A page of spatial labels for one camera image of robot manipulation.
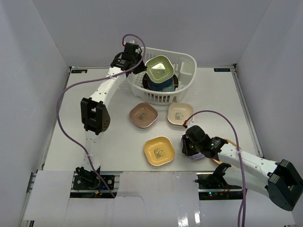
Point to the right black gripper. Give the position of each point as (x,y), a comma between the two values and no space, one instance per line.
(185,150)

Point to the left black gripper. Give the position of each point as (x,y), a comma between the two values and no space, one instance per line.
(138,68)

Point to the purple square panda plate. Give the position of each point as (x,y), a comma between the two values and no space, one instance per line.
(189,150)

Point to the green square panda plate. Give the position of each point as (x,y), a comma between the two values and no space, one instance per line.
(159,69)

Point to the round black-rimmed plate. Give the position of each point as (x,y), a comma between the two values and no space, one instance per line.
(145,82)

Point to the dark blue leaf-shaped plate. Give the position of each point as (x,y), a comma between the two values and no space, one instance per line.
(159,86)

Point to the yellow square panda plate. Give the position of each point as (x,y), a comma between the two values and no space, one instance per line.
(216,160)
(159,151)

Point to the light teal rectangular divided plate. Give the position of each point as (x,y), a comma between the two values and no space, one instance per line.
(170,88)

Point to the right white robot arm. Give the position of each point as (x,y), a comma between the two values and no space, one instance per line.
(279,181)

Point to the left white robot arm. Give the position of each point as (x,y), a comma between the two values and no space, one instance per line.
(94,113)

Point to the white plastic dish bin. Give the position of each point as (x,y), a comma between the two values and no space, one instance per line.
(185,69)

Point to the cream square panda plate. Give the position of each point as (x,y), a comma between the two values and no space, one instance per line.
(179,112)

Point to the brown square panda plate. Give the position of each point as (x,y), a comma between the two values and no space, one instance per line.
(143,115)

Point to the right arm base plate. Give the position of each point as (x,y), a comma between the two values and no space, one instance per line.
(211,189)

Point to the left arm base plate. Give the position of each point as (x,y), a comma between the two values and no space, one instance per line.
(83,189)

